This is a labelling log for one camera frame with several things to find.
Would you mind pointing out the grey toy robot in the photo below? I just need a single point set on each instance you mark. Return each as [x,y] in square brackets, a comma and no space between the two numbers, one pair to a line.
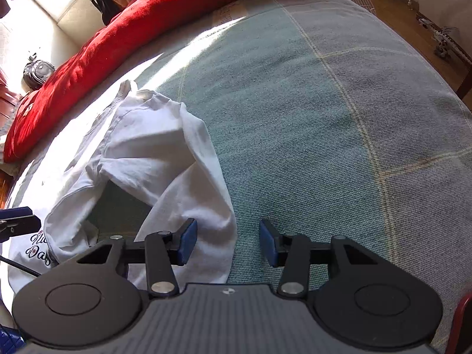
[446,38]

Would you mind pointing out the black hanging bag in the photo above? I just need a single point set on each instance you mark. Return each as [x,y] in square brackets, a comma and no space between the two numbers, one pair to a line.
[107,7]

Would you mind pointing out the blue patterned clothing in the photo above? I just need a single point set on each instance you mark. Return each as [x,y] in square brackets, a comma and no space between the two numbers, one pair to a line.
[7,339]

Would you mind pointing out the red duvet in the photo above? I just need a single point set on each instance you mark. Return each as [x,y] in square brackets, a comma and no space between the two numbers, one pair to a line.
[129,37]

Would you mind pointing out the grey backpack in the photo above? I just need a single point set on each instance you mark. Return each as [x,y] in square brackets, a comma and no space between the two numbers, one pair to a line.
[37,73]

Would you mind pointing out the green plaid blanket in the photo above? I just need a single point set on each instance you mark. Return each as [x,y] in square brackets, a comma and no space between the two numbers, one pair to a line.
[313,118]

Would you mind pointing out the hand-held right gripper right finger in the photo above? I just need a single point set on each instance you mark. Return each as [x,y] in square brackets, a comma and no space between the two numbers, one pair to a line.
[269,243]

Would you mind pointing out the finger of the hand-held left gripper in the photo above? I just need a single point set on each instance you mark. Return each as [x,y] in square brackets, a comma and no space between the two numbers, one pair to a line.
[20,225]

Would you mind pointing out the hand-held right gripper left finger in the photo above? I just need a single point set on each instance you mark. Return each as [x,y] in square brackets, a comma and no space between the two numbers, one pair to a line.
[186,241]

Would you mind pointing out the white T-shirt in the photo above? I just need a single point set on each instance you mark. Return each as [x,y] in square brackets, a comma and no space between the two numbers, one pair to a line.
[158,147]

